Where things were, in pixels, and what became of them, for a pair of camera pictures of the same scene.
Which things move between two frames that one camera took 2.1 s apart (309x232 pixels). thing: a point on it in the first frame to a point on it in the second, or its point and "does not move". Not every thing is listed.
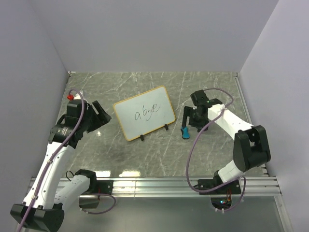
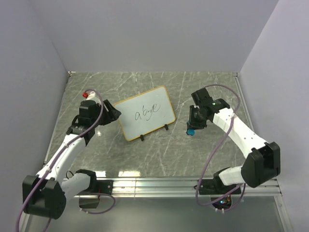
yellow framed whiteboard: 144,113 does not move
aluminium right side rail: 263,167 does not move
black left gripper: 102,118 to 111,115
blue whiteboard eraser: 185,132 to 190,131
